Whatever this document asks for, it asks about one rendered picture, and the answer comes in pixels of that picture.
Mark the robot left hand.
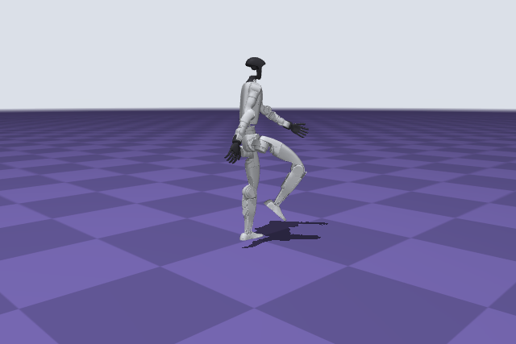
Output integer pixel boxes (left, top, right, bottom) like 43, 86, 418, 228
283, 120, 309, 138

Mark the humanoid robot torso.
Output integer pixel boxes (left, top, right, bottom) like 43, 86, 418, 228
239, 80, 263, 152

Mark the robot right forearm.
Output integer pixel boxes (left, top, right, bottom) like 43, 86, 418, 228
233, 110, 255, 142

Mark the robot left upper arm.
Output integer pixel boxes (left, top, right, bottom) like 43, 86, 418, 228
260, 102, 272, 115

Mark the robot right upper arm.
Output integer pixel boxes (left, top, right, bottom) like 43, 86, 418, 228
243, 83, 261, 121

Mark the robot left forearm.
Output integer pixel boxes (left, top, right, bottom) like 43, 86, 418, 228
265, 111, 290, 128

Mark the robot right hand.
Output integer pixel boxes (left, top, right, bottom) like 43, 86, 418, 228
224, 135, 242, 164

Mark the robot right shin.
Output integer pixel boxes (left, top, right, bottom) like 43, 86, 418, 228
273, 165, 306, 207

